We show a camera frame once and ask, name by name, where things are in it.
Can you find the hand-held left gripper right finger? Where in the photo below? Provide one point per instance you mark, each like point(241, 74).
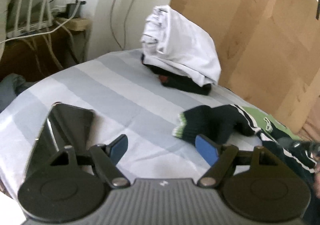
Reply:
point(206, 150)

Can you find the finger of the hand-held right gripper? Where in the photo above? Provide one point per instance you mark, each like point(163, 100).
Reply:
point(303, 148)

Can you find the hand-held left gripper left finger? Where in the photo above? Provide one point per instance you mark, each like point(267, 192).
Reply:
point(118, 148)

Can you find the black sock with green cuff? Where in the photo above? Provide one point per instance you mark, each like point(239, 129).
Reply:
point(212, 122)

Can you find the black white-trimmed green garment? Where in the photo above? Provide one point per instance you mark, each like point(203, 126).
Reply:
point(272, 145)

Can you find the white folded clothes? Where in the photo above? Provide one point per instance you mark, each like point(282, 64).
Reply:
point(185, 47)

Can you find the grey white striped bed sheet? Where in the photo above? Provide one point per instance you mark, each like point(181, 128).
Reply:
point(125, 95)

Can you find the black folded cloth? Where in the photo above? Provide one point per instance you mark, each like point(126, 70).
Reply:
point(185, 86)

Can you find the blue denim cloth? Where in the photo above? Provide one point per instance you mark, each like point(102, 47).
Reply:
point(10, 90)

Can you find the brown cardboard panel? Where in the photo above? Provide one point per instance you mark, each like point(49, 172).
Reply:
point(250, 27)

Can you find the dark wooden cabinet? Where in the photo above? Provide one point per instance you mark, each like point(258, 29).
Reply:
point(25, 55)

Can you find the light wooden shelf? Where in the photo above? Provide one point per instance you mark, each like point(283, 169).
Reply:
point(75, 23)

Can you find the black power adapter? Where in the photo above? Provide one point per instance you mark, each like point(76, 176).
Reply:
point(73, 10)

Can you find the white power strip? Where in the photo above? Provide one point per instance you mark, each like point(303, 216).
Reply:
point(27, 28)

